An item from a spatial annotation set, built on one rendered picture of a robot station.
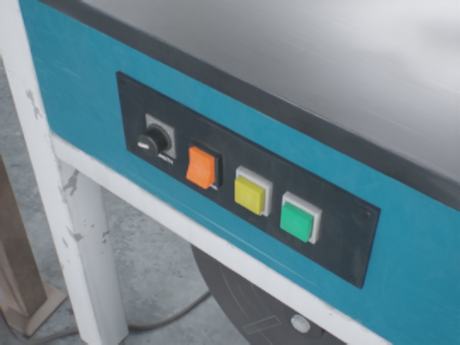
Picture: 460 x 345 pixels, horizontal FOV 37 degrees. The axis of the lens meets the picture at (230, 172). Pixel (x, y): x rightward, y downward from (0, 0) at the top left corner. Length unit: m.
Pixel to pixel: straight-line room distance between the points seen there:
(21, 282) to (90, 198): 0.37
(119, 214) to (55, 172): 0.61
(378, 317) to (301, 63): 0.21
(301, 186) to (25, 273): 0.76
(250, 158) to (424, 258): 0.15
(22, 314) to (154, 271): 0.24
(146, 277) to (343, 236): 0.81
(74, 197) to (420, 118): 0.48
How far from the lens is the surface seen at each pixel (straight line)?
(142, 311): 1.24
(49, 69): 0.67
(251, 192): 0.52
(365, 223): 0.48
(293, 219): 0.50
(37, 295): 1.25
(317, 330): 0.89
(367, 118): 0.45
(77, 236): 0.87
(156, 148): 0.56
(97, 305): 0.99
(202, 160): 0.54
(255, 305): 1.01
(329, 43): 0.52
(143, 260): 1.30
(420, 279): 0.50
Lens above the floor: 1.02
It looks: 45 degrees down
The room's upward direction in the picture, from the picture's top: straight up
